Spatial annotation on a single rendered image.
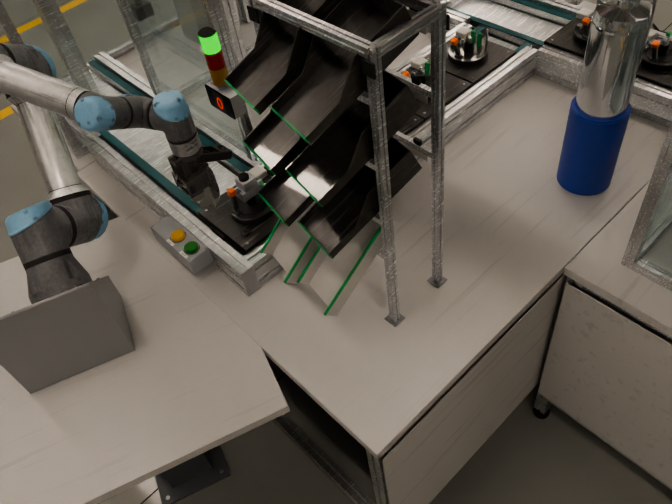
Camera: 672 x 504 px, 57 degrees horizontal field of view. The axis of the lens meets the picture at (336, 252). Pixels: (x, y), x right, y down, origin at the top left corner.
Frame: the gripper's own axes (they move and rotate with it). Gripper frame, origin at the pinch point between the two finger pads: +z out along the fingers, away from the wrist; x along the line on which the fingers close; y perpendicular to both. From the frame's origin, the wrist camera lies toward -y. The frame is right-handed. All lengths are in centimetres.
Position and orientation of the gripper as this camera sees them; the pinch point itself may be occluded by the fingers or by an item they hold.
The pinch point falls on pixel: (215, 201)
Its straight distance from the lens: 174.4
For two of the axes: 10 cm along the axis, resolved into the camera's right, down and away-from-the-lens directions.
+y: -7.2, 5.7, -3.9
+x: 6.8, 4.9, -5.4
